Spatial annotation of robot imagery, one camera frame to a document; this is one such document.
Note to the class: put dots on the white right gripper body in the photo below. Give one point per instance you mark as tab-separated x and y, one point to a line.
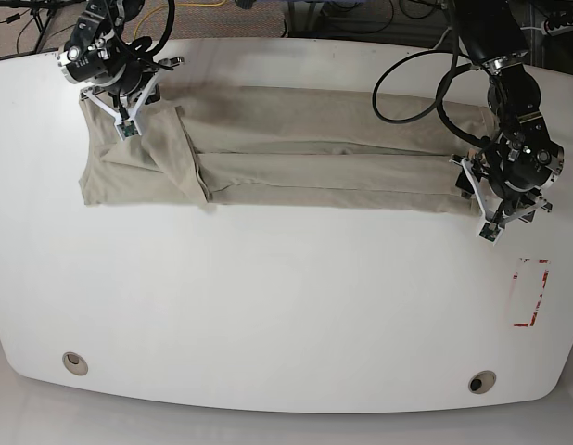
124	96

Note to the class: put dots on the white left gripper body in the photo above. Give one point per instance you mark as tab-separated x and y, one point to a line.
498	203

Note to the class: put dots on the beige t-shirt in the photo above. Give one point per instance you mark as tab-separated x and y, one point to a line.
273	146

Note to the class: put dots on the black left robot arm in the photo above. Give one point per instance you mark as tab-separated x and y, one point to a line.
510	170

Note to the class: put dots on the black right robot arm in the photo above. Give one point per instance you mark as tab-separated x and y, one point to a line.
96	51

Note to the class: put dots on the red tape marking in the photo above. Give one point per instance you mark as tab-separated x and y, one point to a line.
526	292

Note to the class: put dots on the right table grommet hole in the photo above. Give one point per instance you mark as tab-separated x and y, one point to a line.
482	382

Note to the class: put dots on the table grommet hole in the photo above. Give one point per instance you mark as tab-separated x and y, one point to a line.
75	363
482	382

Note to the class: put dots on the white power strip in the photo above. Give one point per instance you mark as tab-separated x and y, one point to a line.
558	23

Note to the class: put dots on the left table grommet hole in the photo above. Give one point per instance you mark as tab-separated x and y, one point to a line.
75	363

